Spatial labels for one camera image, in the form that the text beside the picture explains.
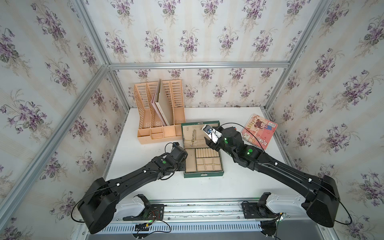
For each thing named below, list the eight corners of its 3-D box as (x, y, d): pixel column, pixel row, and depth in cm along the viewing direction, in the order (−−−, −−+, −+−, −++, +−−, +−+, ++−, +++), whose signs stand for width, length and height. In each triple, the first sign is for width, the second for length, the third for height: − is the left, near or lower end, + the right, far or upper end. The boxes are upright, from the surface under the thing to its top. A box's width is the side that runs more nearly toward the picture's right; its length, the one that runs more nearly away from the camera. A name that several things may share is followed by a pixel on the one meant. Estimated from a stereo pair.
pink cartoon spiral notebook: (238, 136, 106) (238, 135, 104) (252, 114, 120) (253, 112, 118) (265, 151, 98) (266, 149, 97) (277, 125, 113) (278, 124, 111)
